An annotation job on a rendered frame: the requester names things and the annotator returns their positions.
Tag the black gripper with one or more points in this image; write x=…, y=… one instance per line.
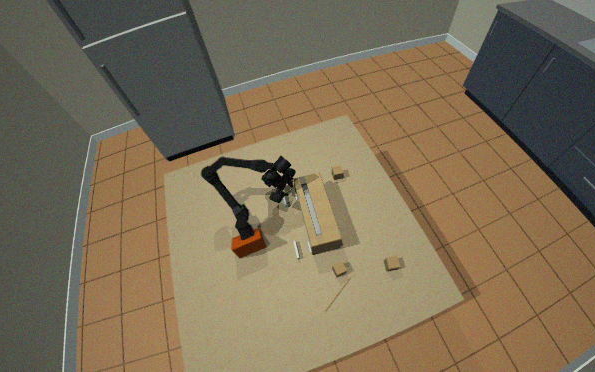
x=285, y=179

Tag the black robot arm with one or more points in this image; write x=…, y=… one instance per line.
x=240, y=211

